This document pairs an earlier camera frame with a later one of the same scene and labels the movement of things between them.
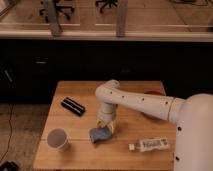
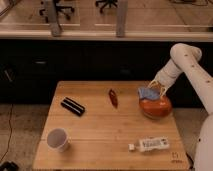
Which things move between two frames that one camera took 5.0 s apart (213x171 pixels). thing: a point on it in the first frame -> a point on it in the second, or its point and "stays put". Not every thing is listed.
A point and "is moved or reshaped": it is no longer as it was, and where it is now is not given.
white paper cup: x=57 y=139 stays put
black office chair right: x=104 y=3 stays put
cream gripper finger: x=111 y=127 -> x=163 y=91
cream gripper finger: x=99 y=124 -> x=152 y=83
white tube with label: x=150 y=144 stays put
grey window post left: x=54 y=25 stays put
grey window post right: x=121 y=18 stays put
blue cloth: x=98 y=134 is moved or reshaped
